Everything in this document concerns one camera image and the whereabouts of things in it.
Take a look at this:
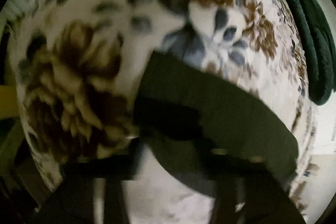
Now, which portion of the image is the black grey striped sweater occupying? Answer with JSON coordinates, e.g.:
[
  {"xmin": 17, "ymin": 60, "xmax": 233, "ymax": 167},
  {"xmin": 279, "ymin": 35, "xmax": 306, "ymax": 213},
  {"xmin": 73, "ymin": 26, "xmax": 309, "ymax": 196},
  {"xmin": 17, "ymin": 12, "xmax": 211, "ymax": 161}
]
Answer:
[{"xmin": 133, "ymin": 52, "xmax": 298, "ymax": 197}]

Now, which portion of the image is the floral bed quilt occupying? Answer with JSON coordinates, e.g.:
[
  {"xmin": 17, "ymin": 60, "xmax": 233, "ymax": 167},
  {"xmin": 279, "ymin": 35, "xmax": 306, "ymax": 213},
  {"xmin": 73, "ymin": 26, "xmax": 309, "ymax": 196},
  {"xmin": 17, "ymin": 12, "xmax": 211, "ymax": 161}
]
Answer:
[{"xmin": 10, "ymin": 0, "xmax": 316, "ymax": 223}]

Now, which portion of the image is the dark green folded blanket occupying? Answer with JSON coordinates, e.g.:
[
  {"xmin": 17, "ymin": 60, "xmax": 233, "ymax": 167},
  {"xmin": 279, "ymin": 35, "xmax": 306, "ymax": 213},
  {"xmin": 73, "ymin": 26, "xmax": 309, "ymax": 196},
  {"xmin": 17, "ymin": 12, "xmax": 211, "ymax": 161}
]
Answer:
[{"xmin": 286, "ymin": 0, "xmax": 335, "ymax": 106}]

